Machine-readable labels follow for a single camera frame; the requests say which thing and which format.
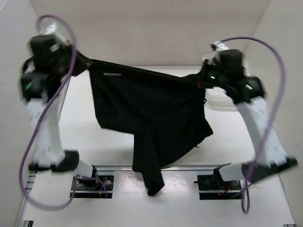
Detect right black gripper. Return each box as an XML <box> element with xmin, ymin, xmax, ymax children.
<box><xmin>193</xmin><ymin>59</ymin><xmax>228</xmax><ymax>89</ymax></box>

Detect white plastic basket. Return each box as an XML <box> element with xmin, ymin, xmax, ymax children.
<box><xmin>205</xmin><ymin>87</ymin><xmax>234</xmax><ymax>108</ymax></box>

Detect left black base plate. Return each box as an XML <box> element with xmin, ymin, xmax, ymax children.
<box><xmin>70</xmin><ymin>172</ymin><xmax>114</xmax><ymax>199</ymax></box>

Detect black shorts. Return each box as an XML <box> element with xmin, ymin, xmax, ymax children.
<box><xmin>88</xmin><ymin>60</ymin><xmax>213</xmax><ymax>196</ymax></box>

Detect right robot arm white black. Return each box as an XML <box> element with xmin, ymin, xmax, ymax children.
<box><xmin>198</xmin><ymin>41</ymin><xmax>298</xmax><ymax>189</ymax></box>

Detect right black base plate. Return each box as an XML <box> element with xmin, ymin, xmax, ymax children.
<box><xmin>193</xmin><ymin>175</ymin><xmax>243</xmax><ymax>201</ymax></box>

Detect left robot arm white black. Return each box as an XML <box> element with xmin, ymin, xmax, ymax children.
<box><xmin>20</xmin><ymin>23</ymin><xmax>99</xmax><ymax>189</ymax></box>

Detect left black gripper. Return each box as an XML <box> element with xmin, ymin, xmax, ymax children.
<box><xmin>52</xmin><ymin>40</ymin><xmax>93</xmax><ymax>78</ymax></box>

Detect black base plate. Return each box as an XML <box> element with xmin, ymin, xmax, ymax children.
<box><xmin>70</xmin><ymin>172</ymin><xmax>114</xmax><ymax>199</ymax></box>
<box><xmin>193</xmin><ymin>175</ymin><xmax>243</xmax><ymax>201</ymax></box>

